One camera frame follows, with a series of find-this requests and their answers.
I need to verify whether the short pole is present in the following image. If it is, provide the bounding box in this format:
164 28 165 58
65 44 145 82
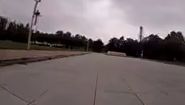
85 41 91 53

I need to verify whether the pale low structure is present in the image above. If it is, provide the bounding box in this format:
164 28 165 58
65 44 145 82
105 50 128 58

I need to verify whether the grey concrete slab plaza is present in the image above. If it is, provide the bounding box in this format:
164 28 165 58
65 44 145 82
0 41 185 105

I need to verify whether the row of pale vehicles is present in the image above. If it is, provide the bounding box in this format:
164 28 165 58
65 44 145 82
30 39 67 49

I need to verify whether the tall thin tower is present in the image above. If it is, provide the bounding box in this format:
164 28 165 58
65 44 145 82
137 25 145 43

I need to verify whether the pale lamp pole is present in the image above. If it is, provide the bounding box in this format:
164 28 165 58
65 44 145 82
25 0 43 51

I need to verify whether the row of dark trees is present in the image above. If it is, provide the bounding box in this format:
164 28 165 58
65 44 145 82
0 10 185 64

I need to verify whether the dark stone kerb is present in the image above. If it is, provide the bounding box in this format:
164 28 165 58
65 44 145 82
0 42 90 83

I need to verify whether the red brick strip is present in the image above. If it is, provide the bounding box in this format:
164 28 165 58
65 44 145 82
0 42 88 76

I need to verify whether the grass strip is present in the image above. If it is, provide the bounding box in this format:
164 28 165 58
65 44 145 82
0 39 86 62

